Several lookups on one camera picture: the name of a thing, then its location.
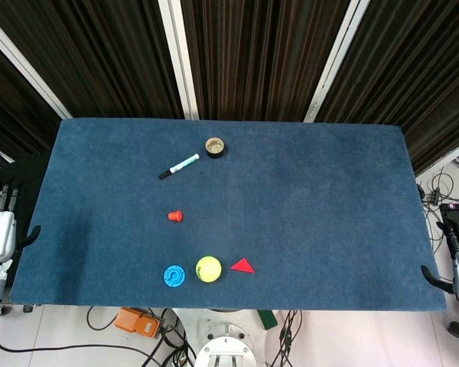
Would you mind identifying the black tape roll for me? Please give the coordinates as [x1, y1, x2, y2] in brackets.
[204, 137, 226, 159]

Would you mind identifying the black cable bundle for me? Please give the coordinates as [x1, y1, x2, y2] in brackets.
[269, 310, 305, 367]

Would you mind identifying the black device with purple light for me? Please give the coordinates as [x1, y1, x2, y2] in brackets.
[438, 203, 459, 230]

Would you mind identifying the green flat piece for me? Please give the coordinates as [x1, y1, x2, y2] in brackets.
[256, 310, 278, 330]

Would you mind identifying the orange foot pedal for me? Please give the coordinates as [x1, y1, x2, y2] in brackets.
[113, 307, 164, 339]

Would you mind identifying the black floor cable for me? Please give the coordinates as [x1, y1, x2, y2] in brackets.
[0, 305, 169, 367]

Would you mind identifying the red triangle block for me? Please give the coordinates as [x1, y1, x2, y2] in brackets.
[229, 257, 256, 275]

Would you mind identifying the white whiteboard marker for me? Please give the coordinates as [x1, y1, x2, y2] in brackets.
[158, 153, 201, 180]

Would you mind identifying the yellow tennis ball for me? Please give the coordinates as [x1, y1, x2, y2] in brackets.
[195, 255, 223, 283]

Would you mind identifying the blue felt table mat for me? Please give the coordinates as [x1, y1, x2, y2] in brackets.
[9, 118, 447, 311]

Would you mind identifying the blue round flanged disc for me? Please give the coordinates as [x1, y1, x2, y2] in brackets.
[163, 265, 187, 288]

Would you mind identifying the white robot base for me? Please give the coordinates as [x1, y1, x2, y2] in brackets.
[194, 323, 258, 367]

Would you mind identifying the white aluminium frame post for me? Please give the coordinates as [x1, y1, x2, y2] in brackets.
[158, 0, 199, 120]
[303, 0, 372, 123]
[0, 9, 74, 120]

